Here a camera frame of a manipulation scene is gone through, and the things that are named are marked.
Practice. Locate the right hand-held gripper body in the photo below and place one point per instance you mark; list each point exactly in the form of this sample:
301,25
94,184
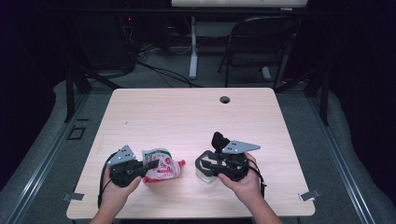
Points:
236,146

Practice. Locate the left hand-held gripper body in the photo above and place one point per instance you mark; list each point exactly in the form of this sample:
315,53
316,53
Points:
123,155

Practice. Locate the red white plastic seasoning bag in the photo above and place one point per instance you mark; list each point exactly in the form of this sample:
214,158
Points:
166,171

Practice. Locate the person's right hand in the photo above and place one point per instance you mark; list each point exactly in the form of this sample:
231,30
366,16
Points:
249,186

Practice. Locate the person's left hand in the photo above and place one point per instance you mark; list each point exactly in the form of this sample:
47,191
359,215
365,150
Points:
113,196

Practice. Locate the black tape square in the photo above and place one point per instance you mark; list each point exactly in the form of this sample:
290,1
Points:
69,137

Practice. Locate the grey tape piece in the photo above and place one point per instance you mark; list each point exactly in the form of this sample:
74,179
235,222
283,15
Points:
309,195
74,197

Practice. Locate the white desk leg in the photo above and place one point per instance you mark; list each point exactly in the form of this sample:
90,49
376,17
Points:
193,53

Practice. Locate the black folding chair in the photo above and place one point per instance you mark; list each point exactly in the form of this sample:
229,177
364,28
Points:
258,40

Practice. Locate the dark computer tower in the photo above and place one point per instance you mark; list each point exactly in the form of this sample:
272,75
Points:
106,40

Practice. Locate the dark curtain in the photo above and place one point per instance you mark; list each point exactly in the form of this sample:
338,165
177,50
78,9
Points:
25,62
367,77

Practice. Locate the black metal frame post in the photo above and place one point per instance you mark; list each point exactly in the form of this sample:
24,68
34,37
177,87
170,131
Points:
325,99
69,99

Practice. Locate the aluminium floor rail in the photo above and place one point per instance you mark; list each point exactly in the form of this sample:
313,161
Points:
339,161
40,161

